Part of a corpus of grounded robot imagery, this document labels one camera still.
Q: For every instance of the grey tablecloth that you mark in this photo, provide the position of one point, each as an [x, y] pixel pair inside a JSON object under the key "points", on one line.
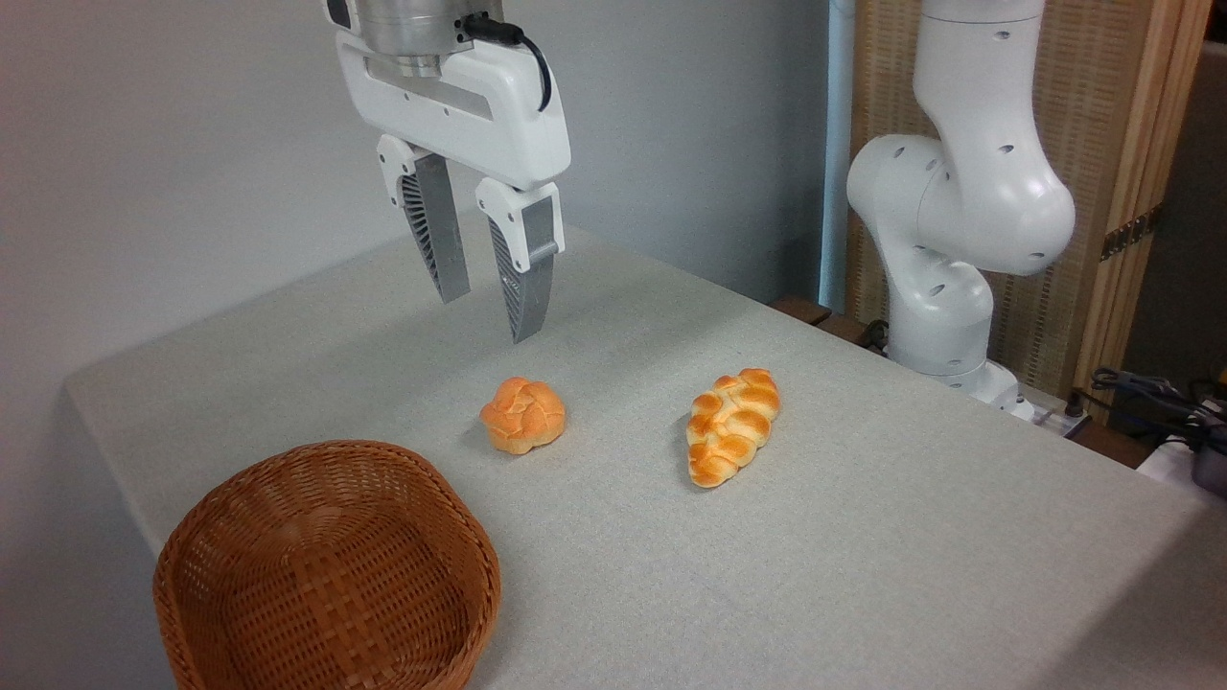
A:
{"points": [[863, 575]]}

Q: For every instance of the wooden rattan folding screen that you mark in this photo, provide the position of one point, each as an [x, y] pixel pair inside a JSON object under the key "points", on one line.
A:
{"points": [[1102, 96]]}

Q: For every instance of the long braided bread loaf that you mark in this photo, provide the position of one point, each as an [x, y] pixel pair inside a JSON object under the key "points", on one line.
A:
{"points": [[733, 426]]}

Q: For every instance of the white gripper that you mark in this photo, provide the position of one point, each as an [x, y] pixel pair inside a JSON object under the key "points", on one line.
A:
{"points": [[479, 105]]}

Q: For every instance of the white vertical pipe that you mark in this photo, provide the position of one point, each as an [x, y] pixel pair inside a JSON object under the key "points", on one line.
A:
{"points": [[836, 144]]}

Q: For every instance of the brown woven wicker basket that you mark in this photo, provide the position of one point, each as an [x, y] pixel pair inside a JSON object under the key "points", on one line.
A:
{"points": [[383, 594]]}

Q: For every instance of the round knotted bread roll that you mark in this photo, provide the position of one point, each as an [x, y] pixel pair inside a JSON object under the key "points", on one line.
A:
{"points": [[522, 414]]}

